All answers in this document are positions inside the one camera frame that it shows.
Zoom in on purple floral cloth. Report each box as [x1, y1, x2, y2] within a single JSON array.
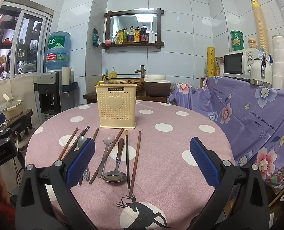
[[169, 75, 284, 187]]

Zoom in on bamboo style faucet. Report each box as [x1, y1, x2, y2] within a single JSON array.
[[135, 65, 147, 78]]

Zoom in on tall stack of paper cups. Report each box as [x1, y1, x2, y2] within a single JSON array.
[[250, 0, 267, 51]]

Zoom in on beige plastic utensil holder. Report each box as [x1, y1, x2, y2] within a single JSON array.
[[95, 83, 137, 128]]

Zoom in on grey water dispenser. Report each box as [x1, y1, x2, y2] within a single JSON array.
[[34, 71, 73, 125]]

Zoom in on glass jar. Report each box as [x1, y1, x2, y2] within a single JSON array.
[[215, 56, 224, 76]]

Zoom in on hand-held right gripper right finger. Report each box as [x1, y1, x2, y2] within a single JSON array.
[[189, 136, 269, 230]]

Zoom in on cream pot with glass lid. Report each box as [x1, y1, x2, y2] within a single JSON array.
[[0, 94, 24, 121]]

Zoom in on wooden framed mirror shelf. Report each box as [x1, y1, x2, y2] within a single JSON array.
[[104, 8, 165, 51]]

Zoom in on dark wooden counter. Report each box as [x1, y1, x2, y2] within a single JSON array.
[[83, 90, 171, 105]]

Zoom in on white microwave oven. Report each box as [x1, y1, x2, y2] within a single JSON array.
[[223, 48, 263, 80]]

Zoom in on green wall-hung holder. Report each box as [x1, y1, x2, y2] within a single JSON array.
[[92, 29, 101, 47]]

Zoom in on dark wooden stool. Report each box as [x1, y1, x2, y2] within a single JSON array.
[[3, 108, 34, 146]]

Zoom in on cream electric kettle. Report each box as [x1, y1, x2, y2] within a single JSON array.
[[250, 48, 273, 86]]

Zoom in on woven pattern sink basin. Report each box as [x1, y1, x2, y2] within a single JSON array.
[[108, 77, 145, 92]]

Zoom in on blue water jug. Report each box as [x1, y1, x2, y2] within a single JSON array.
[[45, 32, 72, 72]]

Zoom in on white and blue cup holder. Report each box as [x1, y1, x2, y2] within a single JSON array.
[[62, 67, 79, 94]]

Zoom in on brown and white rice cooker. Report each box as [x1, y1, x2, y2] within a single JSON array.
[[144, 75, 171, 97]]

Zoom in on black chopstick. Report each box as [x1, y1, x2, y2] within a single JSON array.
[[125, 129, 131, 189]]

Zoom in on pink polka dot tablecloth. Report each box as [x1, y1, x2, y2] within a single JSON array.
[[25, 99, 236, 230]]

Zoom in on shiny metal spoon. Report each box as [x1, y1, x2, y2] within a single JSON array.
[[78, 136, 91, 181]]

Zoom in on brown wooden chopstick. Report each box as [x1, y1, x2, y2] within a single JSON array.
[[58, 127, 79, 160], [129, 131, 142, 196], [89, 129, 124, 185], [62, 130, 85, 161], [78, 128, 99, 186]]

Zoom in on brown wooden spoon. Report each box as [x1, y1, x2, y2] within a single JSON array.
[[102, 138, 127, 183]]

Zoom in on cardboard box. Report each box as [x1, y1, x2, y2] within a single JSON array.
[[266, 184, 284, 230]]

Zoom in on dark soy sauce bottle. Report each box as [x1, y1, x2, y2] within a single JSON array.
[[140, 24, 149, 44]]

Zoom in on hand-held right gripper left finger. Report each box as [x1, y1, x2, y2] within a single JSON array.
[[16, 138, 96, 230]]

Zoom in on beige cloth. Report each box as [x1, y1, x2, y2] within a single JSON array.
[[0, 75, 40, 135]]

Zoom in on grey long-handled spoon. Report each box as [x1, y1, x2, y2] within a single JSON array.
[[97, 135, 115, 178]]

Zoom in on brown chopstick with dark tip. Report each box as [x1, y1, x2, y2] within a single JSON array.
[[65, 126, 90, 161]]

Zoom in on green stacked jars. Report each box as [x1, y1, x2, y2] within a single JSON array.
[[230, 30, 245, 51]]

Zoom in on yellow patterned roll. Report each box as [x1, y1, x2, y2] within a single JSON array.
[[206, 47, 216, 77]]

